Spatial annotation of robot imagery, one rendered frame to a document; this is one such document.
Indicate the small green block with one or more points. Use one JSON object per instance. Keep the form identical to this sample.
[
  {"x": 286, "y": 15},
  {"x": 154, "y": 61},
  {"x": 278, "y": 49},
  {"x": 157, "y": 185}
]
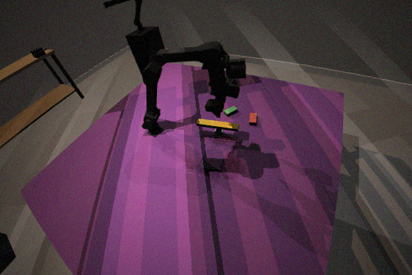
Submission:
[{"x": 231, "y": 110}]

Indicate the orange-red rectangular block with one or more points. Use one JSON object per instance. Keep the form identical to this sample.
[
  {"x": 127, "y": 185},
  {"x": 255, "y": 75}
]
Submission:
[{"x": 252, "y": 118}]

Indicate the yellow bar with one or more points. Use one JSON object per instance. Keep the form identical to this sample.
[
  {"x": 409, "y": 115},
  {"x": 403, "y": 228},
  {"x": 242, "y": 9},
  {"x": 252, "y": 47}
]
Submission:
[{"x": 218, "y": 125}]

